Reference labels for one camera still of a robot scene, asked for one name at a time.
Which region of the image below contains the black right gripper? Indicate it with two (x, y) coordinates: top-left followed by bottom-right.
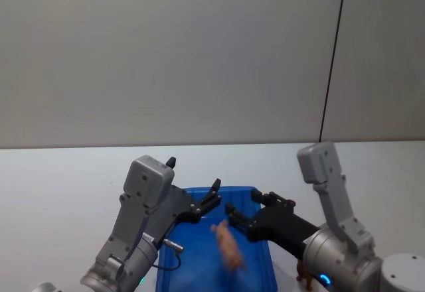
(224, 188), (320, 260)

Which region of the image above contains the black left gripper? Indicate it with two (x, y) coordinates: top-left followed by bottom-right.
(141, 156), (222, 249)

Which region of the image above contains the blue plastic bin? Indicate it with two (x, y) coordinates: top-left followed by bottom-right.
(155, 184), (280, 292)

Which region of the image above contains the brown lion toy figure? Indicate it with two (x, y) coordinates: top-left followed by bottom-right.
(296, 260), (315, 290)

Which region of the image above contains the thin dark cable silver plug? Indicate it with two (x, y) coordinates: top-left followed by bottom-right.
(151, 238), (187, 271)

